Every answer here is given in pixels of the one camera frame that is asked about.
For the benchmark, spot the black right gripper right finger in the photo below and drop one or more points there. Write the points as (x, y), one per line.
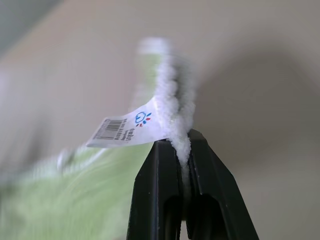
(215, 190)

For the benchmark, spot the green and white towel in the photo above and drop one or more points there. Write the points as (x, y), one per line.
(172, 100)

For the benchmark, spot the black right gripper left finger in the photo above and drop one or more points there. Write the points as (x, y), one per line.
(155, 195)

